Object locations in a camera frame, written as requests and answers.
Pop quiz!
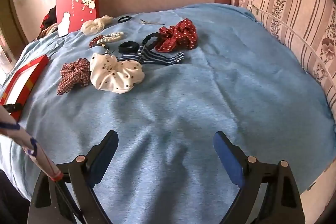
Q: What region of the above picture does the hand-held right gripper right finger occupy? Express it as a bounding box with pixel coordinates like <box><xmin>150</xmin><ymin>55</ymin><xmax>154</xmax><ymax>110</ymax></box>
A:
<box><xmin>213</xmin><ymin>131</ymin><xmax>305</xmax><ymax>224</ymax></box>

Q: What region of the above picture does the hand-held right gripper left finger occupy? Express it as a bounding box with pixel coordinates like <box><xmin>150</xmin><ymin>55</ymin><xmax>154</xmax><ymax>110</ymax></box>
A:
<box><xmin>28</xmin><ymin>130</ymin><xmax>118</xmax><ymax>224</ymax></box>

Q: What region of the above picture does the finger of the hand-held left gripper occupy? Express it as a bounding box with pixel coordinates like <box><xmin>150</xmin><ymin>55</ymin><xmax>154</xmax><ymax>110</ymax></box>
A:
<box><xmin>4</xmin><ymin>103</ymin><xmax>23</xmax><ymax>113</ymax></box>

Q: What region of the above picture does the red shallow box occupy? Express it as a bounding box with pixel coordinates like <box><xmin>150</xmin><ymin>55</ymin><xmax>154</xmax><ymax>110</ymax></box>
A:
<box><xmin>0</xmin><ymin>54</ymin><xmax>50</xmax><ymax>121</ymax></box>

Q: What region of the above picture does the red plaid scrunchie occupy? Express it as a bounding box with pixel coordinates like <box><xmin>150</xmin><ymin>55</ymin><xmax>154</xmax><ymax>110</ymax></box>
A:
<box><xmin>57</xmin><ymin>58</ymin><xmax>91</xmax><ymax>96</ymax></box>

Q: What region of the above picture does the white cherry print scrunchie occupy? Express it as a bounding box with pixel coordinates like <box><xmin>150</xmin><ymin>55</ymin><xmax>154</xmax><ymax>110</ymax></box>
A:
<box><xmin>90</xmin><ymin>52</ymin><xmax>145</xmax><ymax>94</ymax></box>

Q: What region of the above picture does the thick black hair tie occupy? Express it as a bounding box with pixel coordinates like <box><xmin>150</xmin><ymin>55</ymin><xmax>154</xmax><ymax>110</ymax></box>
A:
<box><xmin>118</xmin><ymin>41</ymin><xmax>141</xmax><ymax>55</ymax></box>

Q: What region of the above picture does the blue striped strap wristwatch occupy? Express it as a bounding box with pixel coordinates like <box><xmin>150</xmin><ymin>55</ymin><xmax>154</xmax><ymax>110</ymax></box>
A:
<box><xmin>117</xmin><ymin>45</ymin><xmax>185</xmax><ymax>66</ymax></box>

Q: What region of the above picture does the white pearl bracelet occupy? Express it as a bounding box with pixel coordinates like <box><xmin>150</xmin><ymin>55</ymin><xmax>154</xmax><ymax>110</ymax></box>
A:
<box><xmin>98</xmin><ymin>31</ymin><xmax>124</xmax><ymax>45</ymax></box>

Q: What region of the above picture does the black braided hair tie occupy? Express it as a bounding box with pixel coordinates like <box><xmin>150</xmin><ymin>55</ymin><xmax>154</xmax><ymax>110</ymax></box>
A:
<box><xmin>141</xmin><ymin>32</ymin><xmax>165</xmax><ymax>48</ymax></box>

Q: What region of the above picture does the red polka dot scrunchie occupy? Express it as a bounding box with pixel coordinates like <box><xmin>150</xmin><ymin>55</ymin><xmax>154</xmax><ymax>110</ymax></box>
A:
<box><xmin>155</xmin><ymin>18</ymin><xmax>198</xmax><ymax>52</ymax></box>

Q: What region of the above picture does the blue blanket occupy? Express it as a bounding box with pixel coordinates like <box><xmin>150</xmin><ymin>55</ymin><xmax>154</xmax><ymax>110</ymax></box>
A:
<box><xmin>0</xmin><ymin>3</ymin><xmax>336</xmax><ymax>224</ymax></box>

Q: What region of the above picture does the pile of dark clothes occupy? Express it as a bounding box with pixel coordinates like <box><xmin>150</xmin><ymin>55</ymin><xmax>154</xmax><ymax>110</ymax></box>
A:
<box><xmin>37</xmin><ymin>6</ymin><xmax>61</xmax><ymax>40</ymax></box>

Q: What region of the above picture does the small dark red scrunchie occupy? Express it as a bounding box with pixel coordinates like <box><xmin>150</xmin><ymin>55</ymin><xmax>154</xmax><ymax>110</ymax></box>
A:
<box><xmin>90</xmin><ymin>34</ymin><xmax>105</xmax><ymax>47</ymax></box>

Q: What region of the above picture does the cream white scrunchie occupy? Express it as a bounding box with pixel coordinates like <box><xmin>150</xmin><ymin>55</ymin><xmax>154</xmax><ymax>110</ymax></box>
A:
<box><xmin>81</xmin><ymin>15</ymin><xmax>114</xmax><ymax>36</ymax></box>

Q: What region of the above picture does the metal hair pin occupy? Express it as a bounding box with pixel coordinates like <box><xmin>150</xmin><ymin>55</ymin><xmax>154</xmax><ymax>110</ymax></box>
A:
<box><xmin>139</xmin><ymin>19</ymin><xmax>165</xmax><ymax>26</ymax></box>

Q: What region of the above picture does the striped floral sofa side cushion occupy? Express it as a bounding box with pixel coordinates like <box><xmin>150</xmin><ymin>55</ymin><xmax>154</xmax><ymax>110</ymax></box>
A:
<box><xmin>236</xmin><ymin>0</ymin><xmax>336</xmax><ymax>111</ymax></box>

